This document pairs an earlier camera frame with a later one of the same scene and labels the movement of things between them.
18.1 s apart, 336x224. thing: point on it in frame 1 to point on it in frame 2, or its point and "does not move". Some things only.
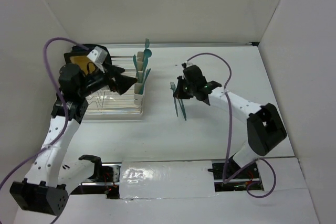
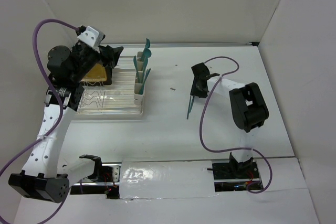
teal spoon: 147,53 does not move
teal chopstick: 144,82 does not move
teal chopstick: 144,81 does not move
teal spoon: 182,108 to 191,103
